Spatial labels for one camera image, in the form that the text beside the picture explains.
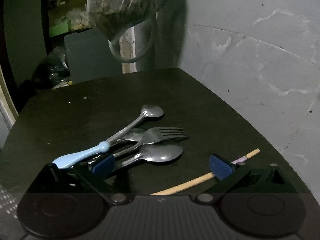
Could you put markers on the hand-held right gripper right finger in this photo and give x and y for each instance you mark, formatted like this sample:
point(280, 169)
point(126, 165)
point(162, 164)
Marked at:
point(221, 167)

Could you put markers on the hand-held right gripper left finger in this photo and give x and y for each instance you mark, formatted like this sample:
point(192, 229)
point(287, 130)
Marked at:
point(103, 166)

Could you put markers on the purple banded wooden chopstick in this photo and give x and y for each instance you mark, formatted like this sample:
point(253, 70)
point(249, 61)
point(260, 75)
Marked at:
point(190, 182)

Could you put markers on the metal spoon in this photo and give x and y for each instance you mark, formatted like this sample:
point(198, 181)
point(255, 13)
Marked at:
point(160, 153)
point(133, 134)

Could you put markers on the metal fork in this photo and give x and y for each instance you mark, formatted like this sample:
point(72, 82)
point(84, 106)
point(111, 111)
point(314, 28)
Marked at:
point(165, 133)

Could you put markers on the black plastic bag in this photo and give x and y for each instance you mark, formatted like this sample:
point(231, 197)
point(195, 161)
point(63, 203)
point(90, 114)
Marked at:
point(51, 72)

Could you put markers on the grey cabinet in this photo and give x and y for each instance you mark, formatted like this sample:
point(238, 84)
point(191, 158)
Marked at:
point(92, 57)

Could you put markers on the green box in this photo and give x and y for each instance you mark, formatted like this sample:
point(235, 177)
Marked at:
point(60, 28)

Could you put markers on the hanging clear plastic bag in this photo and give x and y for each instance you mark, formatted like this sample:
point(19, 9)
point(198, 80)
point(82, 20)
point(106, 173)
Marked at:
point(130, 5)

